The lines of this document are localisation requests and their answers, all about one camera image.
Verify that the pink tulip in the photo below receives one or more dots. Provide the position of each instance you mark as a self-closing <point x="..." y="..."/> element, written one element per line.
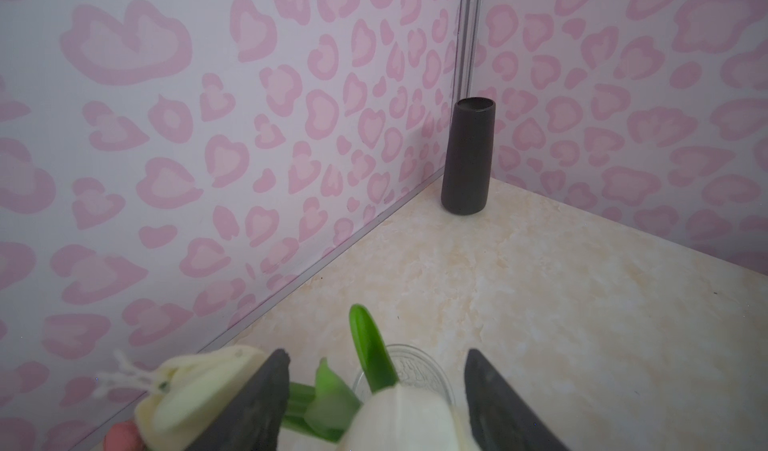
<point x="123" y="436"/>

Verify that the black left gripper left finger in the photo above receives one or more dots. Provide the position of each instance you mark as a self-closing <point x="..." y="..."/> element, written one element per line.
<point x="252" y="419"/>

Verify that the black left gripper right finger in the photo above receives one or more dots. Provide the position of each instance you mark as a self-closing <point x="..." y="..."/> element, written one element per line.
<point x="500" y="419"/>

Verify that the black tapered vase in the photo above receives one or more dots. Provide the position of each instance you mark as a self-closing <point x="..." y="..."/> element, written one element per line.
<point x="467" y="170"/>

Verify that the clear glass vase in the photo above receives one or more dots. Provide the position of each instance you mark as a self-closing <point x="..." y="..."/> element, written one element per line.
<point x="413" y="367"/>

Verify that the cream white tulip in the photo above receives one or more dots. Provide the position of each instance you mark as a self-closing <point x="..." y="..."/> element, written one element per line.
<point x="186" y="393"/>

